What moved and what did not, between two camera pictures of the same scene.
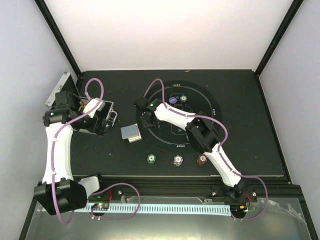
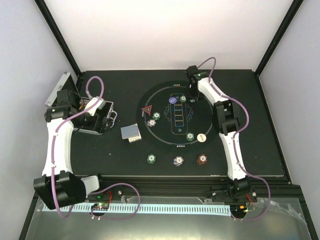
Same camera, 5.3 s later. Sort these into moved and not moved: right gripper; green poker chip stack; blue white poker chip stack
Moved: right gripper
Not moved: green poker chip stack; blue white poker chip stack
